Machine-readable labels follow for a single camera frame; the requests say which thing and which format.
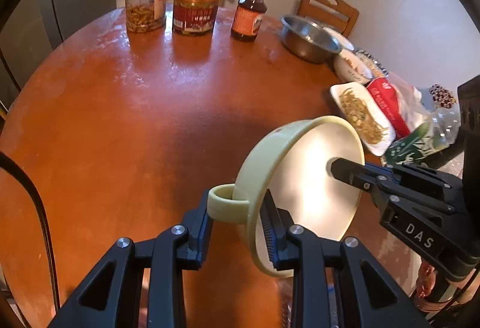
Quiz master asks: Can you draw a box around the red snack packet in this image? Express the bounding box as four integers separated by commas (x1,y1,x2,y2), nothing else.
365,77,411,139

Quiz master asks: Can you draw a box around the stainless steel bowl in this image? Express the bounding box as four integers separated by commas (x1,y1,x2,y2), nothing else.
280,14,343,64

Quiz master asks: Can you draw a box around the grey refrigerator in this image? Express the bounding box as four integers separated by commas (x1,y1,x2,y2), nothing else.
0,0,117,115

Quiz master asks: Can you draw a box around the jar with red lid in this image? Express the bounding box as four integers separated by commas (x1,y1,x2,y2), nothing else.
172,0,222,37

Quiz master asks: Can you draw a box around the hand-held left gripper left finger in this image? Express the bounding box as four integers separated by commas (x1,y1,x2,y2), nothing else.
47,189,215,328

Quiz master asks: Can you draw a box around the glass bottle with green label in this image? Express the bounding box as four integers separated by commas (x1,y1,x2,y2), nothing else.
382,108,462,168

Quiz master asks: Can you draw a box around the black cable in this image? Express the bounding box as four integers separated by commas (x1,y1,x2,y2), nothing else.
0,152,61,314

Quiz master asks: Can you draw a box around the brown sauce bottle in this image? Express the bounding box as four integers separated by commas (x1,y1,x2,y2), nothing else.
230,0,270,43

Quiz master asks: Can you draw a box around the white dish of dried food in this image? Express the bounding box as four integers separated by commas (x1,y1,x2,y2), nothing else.
329,82,397,157

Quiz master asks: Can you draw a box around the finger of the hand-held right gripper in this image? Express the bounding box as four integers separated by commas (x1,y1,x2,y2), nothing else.
361,177,457,215
328,157,462,191

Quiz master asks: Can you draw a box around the clear plastic bag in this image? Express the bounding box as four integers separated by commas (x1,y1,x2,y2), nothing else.
386,73,430,126

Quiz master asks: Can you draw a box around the person's right hand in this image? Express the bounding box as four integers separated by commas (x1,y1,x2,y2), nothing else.
414,262,437,310

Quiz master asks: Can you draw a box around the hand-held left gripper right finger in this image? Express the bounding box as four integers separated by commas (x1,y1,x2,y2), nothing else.
260,189,431,328

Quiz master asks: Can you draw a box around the cream enamel bowl with handle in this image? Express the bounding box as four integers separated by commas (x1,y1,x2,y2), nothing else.
208,115,365,278

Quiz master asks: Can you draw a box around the clear jar with black lid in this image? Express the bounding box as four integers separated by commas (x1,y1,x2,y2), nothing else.
125,0,168,34

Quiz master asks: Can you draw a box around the wooden chair with carved back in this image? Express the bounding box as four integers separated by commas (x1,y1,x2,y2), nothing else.
296,0,360,38

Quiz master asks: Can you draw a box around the white ceramic bowl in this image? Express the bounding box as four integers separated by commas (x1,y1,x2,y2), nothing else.
324,27,376,85

